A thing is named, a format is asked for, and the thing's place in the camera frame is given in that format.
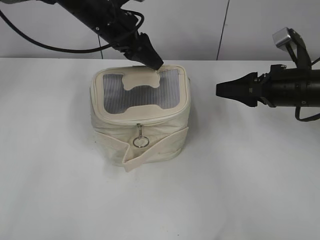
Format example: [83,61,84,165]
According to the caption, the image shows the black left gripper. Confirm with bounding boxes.
[92,4,164,70]

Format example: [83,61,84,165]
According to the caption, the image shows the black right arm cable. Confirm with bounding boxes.
[294,104,320,123]

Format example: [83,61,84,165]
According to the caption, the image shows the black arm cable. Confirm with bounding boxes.
[294,104,320,123]
[0,7,146,54]

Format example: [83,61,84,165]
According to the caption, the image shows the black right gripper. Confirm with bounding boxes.
[216,64,313,108]

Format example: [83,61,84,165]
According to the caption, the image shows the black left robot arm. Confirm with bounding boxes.
[57,0,164,70]

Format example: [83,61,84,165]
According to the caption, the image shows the silver zipper pull ring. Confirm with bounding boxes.
[132,123,145,149]

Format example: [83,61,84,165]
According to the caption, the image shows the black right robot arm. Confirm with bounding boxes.
[216,64,320,108]

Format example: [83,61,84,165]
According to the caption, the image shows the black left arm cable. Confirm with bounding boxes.
[0,7,146,54]

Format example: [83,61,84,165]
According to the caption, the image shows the cream canvas zipper bag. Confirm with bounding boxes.
[89,65,191,172]

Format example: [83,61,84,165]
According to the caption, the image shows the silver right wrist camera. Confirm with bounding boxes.
[271,26,313,71]

